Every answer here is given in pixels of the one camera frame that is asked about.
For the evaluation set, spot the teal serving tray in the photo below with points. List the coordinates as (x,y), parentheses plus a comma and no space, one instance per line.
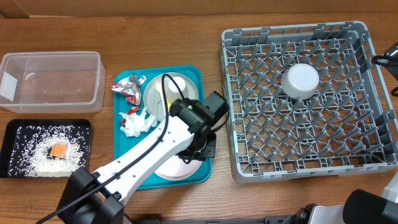
(123,144)

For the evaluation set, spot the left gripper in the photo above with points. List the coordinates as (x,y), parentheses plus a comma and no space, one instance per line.
(209,150)

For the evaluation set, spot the black plastic tray bin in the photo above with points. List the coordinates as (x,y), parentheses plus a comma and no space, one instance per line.
(10,134)

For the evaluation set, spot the clear plastic bin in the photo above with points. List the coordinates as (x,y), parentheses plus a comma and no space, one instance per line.
(53,82)

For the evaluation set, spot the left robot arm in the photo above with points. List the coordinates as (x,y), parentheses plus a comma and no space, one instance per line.
(187,133)

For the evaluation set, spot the large white plate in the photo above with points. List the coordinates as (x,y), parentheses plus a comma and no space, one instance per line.
(175,169)

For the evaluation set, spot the silver red wrapper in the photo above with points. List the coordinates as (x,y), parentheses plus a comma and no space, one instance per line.
(130,87)

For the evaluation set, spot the grey round plate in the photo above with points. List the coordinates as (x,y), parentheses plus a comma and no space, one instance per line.
(151,98)

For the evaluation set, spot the spilled white rice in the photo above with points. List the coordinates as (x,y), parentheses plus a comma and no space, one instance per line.
(30,156)

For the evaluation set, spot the white napkin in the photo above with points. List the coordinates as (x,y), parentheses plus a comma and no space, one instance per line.
(137,123)

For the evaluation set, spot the orange food cube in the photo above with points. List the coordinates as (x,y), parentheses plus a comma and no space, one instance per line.
(59,150)

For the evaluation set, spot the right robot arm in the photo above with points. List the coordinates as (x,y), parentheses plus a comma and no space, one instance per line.
(361,206)

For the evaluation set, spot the small grey bowl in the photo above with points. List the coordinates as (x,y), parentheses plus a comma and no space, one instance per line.
(300,81)

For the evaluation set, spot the small red wrapper piece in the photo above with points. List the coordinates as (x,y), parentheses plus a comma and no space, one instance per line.
(132,110)

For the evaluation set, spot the white upturned cup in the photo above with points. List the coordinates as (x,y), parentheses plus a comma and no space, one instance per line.
(173,90)

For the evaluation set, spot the grey dishwasher rack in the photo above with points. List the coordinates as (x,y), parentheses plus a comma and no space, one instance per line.
(272,136)

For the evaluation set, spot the yellow plastic fork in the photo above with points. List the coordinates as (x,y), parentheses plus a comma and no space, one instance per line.
(158,88)

